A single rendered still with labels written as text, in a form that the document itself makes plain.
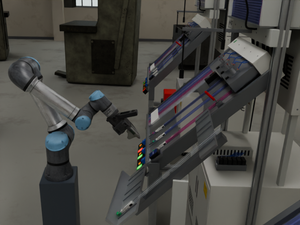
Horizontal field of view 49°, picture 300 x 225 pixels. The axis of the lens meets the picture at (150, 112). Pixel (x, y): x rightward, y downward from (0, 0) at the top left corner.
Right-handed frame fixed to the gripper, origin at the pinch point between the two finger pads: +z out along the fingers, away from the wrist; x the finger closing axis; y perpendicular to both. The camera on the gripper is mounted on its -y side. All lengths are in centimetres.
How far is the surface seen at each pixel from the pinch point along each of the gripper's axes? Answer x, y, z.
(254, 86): 32, -64, 5
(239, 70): 23, -64, -2
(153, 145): 13.2, -6.1, 5.0
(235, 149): 0, -36, 43
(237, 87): 28, -58, 2
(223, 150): 1.0, -30.7, 38.5
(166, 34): -890, -10, 78
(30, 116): -210, 152, -41
